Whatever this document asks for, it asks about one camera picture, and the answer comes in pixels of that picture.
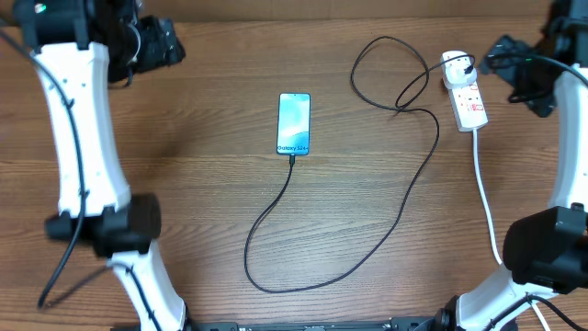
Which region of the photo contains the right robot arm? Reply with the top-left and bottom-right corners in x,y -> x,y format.
431,0 -> 587,330

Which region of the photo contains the black USB charging cable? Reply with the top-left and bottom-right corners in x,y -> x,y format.
243,36 -> 476,294

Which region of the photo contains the white power strip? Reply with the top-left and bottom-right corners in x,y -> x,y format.
449,82 -> 488,132

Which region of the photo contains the white power strip cord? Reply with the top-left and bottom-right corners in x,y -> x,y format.
471,129 -> 551,331

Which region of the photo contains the Samsung Galaxy smartphone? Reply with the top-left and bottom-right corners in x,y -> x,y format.
277,93 -> 311,155

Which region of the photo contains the white charger plug adapter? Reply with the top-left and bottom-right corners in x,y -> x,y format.
441,51 -> 478,90

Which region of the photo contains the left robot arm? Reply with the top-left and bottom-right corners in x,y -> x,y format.
13,0 -> 191,330

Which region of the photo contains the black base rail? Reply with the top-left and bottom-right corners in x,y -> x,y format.
184,316 -> 435,331

